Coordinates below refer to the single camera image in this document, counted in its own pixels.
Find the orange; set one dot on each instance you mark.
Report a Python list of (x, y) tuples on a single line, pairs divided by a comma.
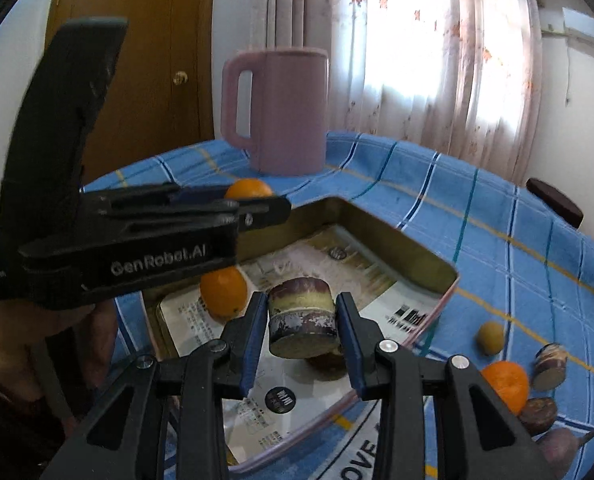
[(249, 189), (508, 385), (223, 291)]

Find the dark purple fruit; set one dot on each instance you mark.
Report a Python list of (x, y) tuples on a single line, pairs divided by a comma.
[(562, 452)]

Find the rectangular metal tin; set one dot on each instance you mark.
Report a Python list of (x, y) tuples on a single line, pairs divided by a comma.
[(382, 282)]

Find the small yellow fruit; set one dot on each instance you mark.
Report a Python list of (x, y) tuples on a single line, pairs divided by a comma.
[(491, 338)]

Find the person's dark clothing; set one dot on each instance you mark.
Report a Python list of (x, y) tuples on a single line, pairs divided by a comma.
[(12, 435)]

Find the pink mug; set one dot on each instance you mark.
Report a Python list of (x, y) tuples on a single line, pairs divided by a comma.
[(292, 110)]

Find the dark brown chair back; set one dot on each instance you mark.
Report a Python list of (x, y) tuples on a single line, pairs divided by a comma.
[(556, 201)]

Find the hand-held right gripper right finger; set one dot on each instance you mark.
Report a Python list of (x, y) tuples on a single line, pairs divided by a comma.
[(350, 347)]

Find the blue plaid tablecloth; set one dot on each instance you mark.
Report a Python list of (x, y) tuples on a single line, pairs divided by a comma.
[(477, 240)]

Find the wooden door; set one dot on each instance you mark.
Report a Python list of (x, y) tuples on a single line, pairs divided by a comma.
[(167, 35)]

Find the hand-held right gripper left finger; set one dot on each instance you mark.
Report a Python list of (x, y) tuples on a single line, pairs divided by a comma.
[(255, 342)]

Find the brass door knob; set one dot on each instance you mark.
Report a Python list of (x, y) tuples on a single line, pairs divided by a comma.
[(180, 78)]

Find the floral sheer curtain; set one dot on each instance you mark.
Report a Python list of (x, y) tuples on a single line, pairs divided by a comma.
[(402, 60)]

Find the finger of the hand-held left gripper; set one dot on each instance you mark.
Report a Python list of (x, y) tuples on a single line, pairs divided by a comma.
[(262, 212), (142, 194)]

